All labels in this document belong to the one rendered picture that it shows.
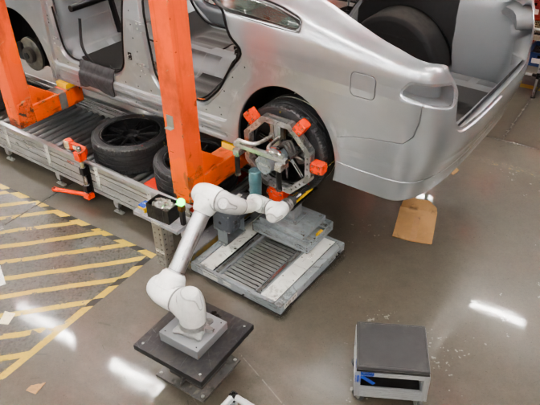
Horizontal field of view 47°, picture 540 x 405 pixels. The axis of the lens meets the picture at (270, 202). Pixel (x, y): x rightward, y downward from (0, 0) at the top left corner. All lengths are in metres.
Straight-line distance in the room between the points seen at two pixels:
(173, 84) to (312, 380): 1.98
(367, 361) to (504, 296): 1.40
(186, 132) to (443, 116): 1.60
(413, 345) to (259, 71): 1.95
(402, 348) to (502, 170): 2.72
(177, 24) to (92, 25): 2.29
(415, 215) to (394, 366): 1.90
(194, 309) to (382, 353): 1.07
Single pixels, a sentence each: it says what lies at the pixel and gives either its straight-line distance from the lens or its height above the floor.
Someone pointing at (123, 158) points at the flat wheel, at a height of 0.43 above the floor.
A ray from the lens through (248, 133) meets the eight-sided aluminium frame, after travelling 4.27.
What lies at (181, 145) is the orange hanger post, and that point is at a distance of 4.11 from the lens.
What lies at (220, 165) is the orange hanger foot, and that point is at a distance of 4.47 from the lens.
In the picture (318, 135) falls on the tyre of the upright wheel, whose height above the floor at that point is 1.04.
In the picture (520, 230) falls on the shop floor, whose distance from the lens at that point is 5.22.
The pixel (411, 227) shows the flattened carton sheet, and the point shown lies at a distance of 5.02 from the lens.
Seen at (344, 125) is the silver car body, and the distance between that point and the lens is 3.89.
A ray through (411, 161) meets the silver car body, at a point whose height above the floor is 1.06.
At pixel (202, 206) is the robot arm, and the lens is 3.57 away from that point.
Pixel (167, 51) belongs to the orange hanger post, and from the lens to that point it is 3.85.
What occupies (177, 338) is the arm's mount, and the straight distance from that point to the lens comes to 3.63.
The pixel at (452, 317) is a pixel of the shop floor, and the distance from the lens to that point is 4.33.
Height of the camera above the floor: 3.01
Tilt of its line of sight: 35 degrees down
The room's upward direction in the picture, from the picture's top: 1 degrees counter-clockwise
